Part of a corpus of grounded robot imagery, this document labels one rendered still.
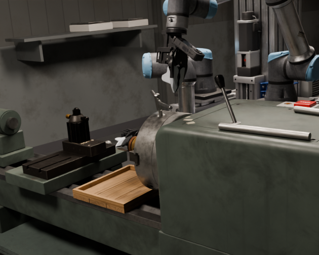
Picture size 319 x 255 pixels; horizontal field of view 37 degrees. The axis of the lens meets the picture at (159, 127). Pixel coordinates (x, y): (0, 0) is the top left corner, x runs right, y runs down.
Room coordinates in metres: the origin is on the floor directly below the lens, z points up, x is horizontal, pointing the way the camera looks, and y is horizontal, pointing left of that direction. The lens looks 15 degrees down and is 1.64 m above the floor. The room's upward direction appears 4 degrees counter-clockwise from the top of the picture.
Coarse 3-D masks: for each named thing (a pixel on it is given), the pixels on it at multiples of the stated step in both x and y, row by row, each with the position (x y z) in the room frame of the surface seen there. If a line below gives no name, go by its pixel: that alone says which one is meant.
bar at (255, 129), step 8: (224, 128) 1.37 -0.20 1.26; (232, 128) 1.36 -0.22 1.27; (240, 128) 1.34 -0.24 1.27; (248, 128) 1.33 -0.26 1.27; (256, 128) 1.31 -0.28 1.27; (264, 128) 1.30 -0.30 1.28; (280, 136) 1.27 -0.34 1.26; (288, 136) 1.25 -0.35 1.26; (296, 136) 1.23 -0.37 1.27; (304, 136) 1.22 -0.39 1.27
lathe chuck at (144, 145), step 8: (168, 112) 1.75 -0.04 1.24; (176, 112) 1.75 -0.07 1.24; (152, 120) 1.71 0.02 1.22; (160, 120) 1.69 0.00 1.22; (144, 128) 1.70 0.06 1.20; (152, 128) 1.67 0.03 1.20; (144, 136) 1.67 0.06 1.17; (152, 136) 1.65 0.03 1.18; (136, 144) 1.67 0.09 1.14; (144, 144) 1.65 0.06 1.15; (152, 144) 1.63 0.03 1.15; (136, 152) 1.66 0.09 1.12; (144, 152) 1.64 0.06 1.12; (144, 160) 1.63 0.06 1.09; (136, 168) 1.66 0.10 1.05; (144, 168) 1.64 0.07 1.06; (144, 176) 1.65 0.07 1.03; (152, 176) 1.62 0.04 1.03; (144, 184) 1.69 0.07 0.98; (152, 184) 1.65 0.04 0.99
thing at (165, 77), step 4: (168, 68) 1.60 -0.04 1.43; (176, 68) 1.59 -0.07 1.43; (168, 72) 1.60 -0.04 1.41; (176, 72) 1.59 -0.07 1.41; (164, 76) 1.61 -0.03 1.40; (168, 76) 1.60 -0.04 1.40; (176, 76) 1.58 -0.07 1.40; (164, 80) 1.61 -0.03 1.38; (168, 80) 1.60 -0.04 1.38; (172, 80) 1.58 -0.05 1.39; (176, 80) 1.58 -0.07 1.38; (172, 84) 1.58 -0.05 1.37; (176, 84) 1.58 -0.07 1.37; (172, 88) 1.58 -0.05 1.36; (176, 88) 1.58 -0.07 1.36
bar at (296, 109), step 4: (296, 108) 1.54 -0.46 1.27; (300, 108) 1.53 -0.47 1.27; (304, 108) 1.52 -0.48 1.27; (308, 108) 1.51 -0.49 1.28; (312, 108) 1.50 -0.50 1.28; (316, 108) 1.49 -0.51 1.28; (300, 112) 1.53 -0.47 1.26; (304, 112) 1.51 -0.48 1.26; (308, 112) 1.50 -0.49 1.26; (312, 112) 1.49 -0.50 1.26; (316, 112) 1.48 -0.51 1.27
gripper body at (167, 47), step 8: (168, 32) 1.62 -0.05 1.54; (176, 32) 1.60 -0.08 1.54; (184, 32) 1.61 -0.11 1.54; (168, 40) 1.64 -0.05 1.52; (160, 48) 1.63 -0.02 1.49; (168, 48) 1.60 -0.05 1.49; (176, 48) 1.59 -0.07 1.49; (160, 56) 1.63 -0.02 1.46; (168, 56) 1.60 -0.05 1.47; (176, 56) 1.58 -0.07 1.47; (184, 56) 1.62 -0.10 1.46; (176, 64) 1.59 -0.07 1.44
